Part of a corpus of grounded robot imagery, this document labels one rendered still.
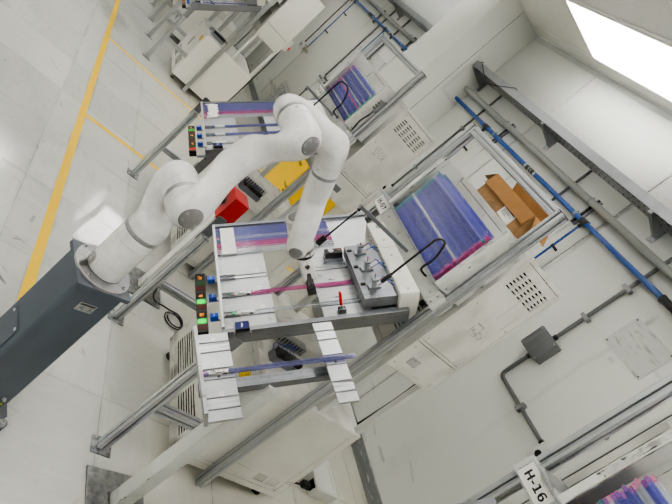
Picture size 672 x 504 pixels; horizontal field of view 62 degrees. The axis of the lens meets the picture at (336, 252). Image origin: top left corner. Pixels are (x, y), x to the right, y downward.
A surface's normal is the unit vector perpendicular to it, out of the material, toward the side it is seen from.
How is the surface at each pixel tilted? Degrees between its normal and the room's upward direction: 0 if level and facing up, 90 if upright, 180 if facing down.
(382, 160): 90
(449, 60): 90
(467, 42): 90
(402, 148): 90
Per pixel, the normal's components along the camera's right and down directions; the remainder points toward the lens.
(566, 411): -0.62, -0.53
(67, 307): 0.37, 0.70
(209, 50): 0.22, 0.59
